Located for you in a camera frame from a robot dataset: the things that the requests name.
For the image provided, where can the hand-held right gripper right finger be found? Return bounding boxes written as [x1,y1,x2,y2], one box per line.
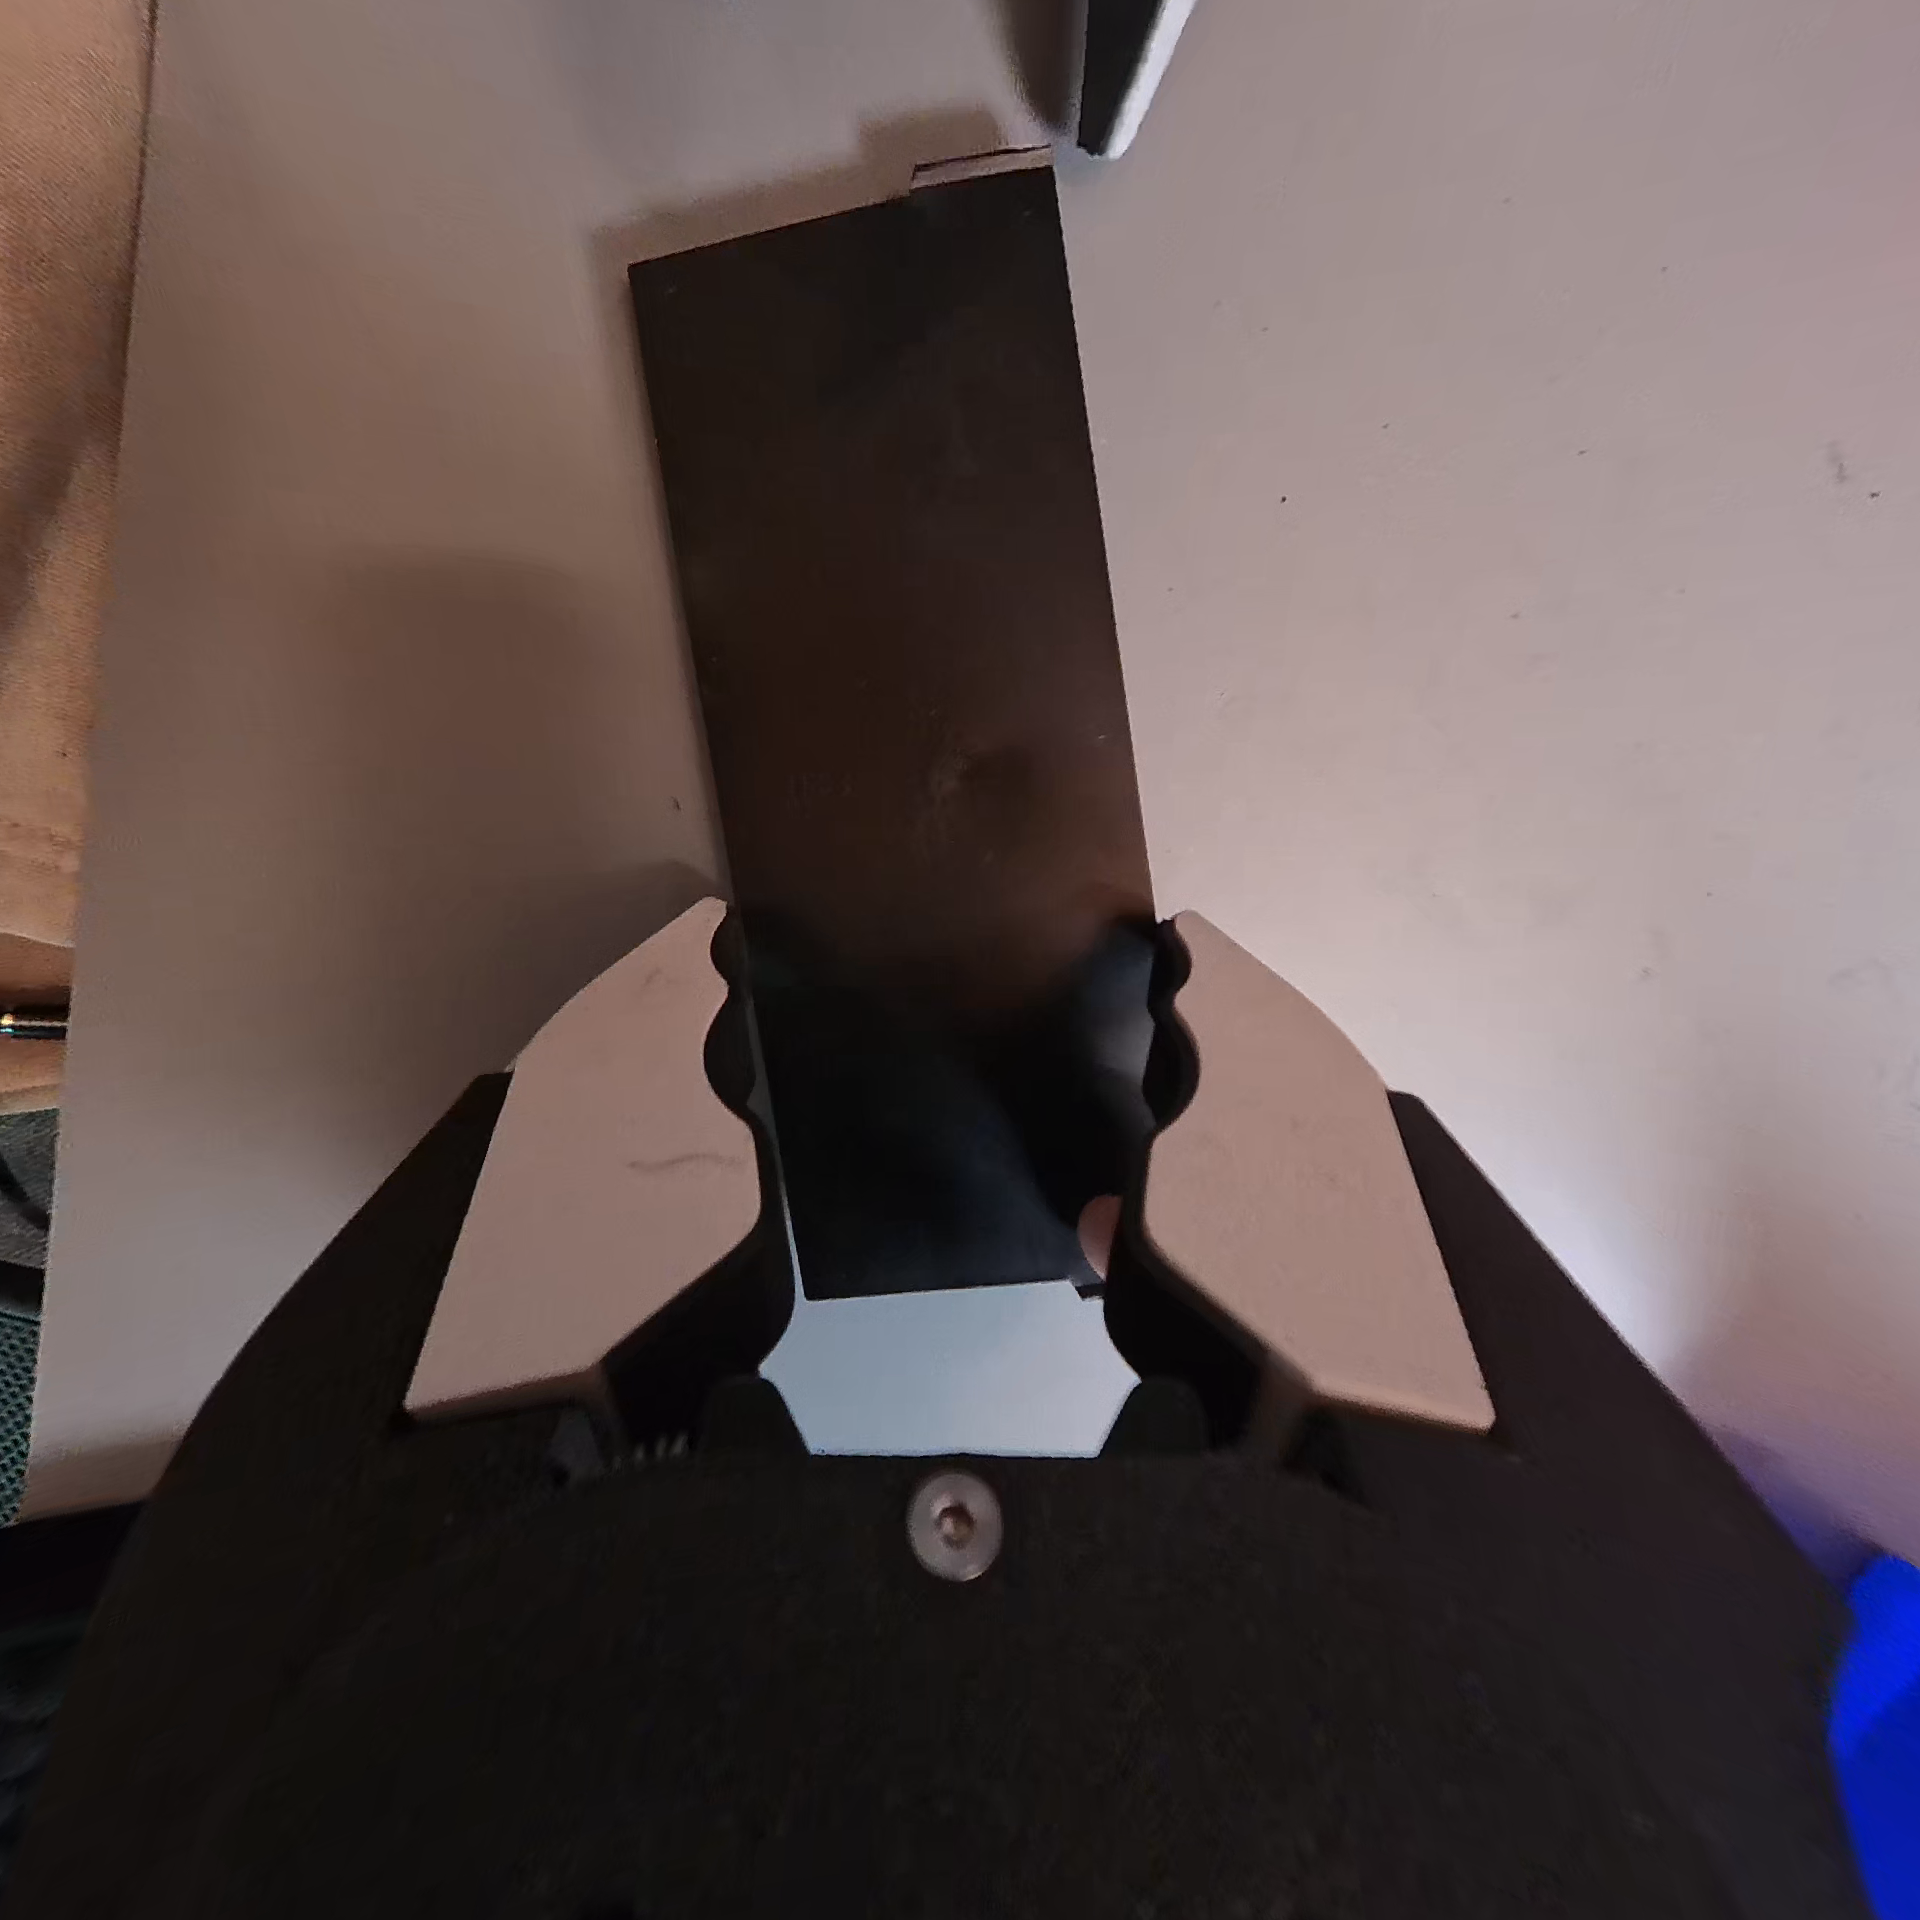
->
[1107,908,1496,1454]

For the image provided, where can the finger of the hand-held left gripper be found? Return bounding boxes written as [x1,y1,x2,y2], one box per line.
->
[1077,0,1197,161]

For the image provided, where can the person in beige hoodie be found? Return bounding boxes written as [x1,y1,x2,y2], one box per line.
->
[0,0,159,1113]

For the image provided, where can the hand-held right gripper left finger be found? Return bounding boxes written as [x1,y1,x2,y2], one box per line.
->
[401,897,797,1449]

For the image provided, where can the black plate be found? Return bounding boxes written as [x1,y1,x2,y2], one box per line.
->
[627,150,1156,1306]

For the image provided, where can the grey mesh office chair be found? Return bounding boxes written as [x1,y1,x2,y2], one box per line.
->
[0,1112,62,1521]

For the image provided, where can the blue plastic bin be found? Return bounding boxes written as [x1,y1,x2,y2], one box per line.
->
[1827,1553,1920,1920]

